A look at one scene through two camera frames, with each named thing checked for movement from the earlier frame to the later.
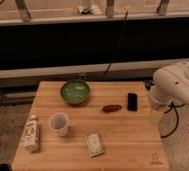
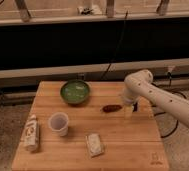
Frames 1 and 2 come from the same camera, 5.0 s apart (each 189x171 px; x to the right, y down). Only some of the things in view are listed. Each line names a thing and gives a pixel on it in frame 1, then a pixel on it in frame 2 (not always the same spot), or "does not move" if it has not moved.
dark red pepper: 111,108 does not move
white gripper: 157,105 → 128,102
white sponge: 94,144 does not move
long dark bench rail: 91,45 does not move
